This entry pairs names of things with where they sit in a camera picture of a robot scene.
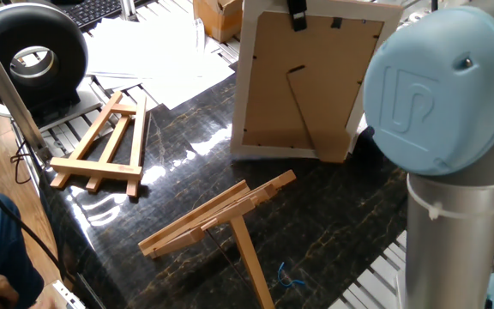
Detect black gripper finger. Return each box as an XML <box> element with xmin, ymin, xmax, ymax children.
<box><xmin>286</xmin><ymin>0</ymin><xmax>308</xmax><ymax>33</ymax></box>

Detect white photo frame cardboard back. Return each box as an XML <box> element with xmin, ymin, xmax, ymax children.
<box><xmin>229</xmin><ymin>0</ymin><xmax>405</xmax><ymax>164</ymax></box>

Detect open brown cardboard box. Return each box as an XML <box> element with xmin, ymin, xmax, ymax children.
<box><xmin>193</xmin><ymin>0</ymin><xmax>244</xmax><ymax>44</ymax></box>

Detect white paper sheets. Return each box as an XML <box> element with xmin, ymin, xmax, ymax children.
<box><xmin>86</xmin><ymin>10</ymin><xmax>242</xmax><ymax>111</ymax></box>

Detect black marble table slab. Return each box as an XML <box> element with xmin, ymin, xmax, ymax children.
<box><xmin>39</xmin><ymin>72</ymin><xmax>409</xmax><ymax>309</ymax></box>

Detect black computer keyboard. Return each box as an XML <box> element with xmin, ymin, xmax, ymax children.
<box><xmin>64</xmin><ymin>0</ymin><xmax>154</xmax><ymax>31</ymax></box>

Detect small wooden tabletop easel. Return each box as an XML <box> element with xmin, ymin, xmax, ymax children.
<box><xmin>49</xmin><ymin>90</ymin><xmax>148</xmax><ymax>198</ymax></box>

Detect blue twist tie wire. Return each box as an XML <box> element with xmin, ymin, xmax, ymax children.
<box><xmin>276</xmin><ymin>261</ymin><xmax>306</xmax><ymax>288</ymax></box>

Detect slanted aluminium profile post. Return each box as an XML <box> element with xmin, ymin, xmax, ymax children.
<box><xmin>0</xmin><ymin>16</ymin><xmax>53</xmax><ymax>164</ymax></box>

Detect thick black cable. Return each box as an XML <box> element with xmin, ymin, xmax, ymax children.
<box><xmin>0</xmin><ymin>165</ymin><xmax>66</xmax><ymax>276</ymax></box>

